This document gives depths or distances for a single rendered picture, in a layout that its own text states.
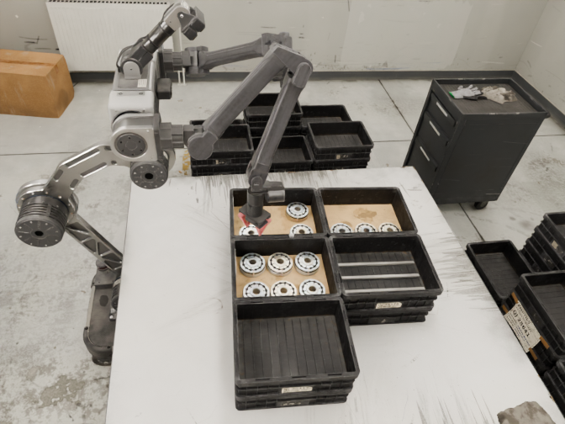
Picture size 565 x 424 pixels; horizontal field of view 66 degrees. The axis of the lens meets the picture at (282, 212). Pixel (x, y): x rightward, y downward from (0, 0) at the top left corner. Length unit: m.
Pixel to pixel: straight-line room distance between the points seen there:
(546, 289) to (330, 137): 1.61
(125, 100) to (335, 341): 1.08
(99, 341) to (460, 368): 1.64
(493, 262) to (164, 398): 2.08
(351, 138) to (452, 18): 2.37
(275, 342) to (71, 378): 1.31
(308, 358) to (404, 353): 0.43
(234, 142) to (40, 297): 1.51
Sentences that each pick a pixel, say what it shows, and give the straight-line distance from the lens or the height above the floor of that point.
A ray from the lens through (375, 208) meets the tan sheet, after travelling 2.14.
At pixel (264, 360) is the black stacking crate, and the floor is 0.83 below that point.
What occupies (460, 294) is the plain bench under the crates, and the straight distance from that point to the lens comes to 2.12.
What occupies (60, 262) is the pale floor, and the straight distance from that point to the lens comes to 3.08.
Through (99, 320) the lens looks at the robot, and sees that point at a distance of 2.46.
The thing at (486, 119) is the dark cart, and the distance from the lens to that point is 3.05.
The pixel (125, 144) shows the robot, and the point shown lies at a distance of 1.38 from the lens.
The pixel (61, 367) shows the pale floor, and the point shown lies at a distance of 2.66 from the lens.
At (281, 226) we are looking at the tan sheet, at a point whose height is 0.83.
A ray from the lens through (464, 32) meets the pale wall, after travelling 5.34.
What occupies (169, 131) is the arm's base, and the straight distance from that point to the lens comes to 1.36.
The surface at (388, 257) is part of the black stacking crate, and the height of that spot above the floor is 0.83.
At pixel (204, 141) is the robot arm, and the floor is 1.46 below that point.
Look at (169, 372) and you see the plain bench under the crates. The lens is 1.73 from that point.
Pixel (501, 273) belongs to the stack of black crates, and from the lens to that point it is 2.94.
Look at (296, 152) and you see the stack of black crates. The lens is 3.14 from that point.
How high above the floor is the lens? 2.25
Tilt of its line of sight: 44 degrees down
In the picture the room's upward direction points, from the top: 7 degrees clockwise
